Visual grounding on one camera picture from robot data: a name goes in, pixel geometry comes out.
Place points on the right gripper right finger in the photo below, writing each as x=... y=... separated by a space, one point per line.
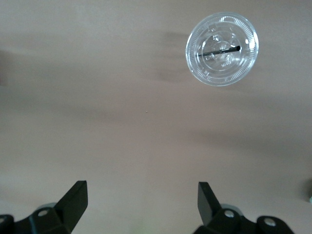
x=214 y=217

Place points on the clear plastic cup with lid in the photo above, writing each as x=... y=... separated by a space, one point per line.
x=212 y=29

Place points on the black drinking straw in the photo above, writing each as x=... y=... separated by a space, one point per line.
x=219 y=51

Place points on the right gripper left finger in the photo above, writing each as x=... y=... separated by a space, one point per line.
x=65 y=212

